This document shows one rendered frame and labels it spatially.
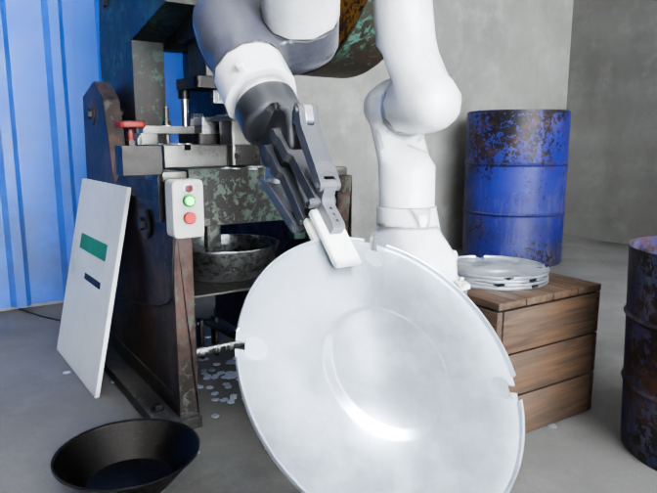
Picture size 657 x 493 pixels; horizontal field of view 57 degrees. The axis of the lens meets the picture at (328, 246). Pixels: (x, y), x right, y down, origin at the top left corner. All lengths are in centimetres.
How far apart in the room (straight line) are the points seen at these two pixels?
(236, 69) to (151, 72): 126
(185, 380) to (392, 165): 78
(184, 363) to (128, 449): 23
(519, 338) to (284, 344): 104
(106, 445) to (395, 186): 88
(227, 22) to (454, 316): 43
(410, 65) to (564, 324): 82
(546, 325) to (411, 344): 102
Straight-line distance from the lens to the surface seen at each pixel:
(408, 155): 117
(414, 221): 114
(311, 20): 75
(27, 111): 284
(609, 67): 479
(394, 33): 115
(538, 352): 158
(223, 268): 173
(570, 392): 173
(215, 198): 158
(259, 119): 69
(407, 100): 110
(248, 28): 76
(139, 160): 149
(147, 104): 195
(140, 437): 154
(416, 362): 58
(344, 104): 349
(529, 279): 162
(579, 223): 489
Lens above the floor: 72
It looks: 10 degrees down
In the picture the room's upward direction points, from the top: straight up
